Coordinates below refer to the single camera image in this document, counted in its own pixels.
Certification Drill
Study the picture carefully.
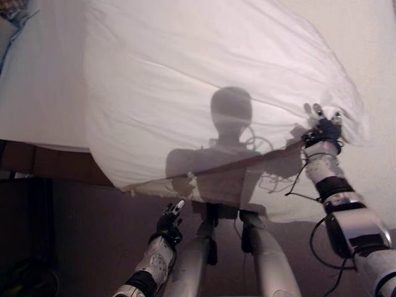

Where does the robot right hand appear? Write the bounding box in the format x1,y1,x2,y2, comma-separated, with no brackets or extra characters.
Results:
303,103,345,145

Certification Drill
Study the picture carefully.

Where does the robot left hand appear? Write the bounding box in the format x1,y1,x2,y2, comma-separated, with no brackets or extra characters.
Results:
155,199,186,246

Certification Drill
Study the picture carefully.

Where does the white duvet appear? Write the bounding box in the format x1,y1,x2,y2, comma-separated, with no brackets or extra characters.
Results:
82,0,372,224

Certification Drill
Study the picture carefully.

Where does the robot left leg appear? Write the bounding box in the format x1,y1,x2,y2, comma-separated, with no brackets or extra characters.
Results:
162,204,219,297

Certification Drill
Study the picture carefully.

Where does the white mattress sheet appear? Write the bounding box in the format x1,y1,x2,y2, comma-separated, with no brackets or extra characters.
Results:
0,0,396,231

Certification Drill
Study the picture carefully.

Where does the light blue pillow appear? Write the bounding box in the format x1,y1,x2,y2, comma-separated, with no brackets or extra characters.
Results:
0,0,41,77

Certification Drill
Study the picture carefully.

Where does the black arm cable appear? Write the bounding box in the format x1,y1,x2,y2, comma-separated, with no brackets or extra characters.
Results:
309,215,358,297

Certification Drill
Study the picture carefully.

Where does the brown wooden bed frame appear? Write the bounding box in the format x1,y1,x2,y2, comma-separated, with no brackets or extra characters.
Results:
0,139,248,214

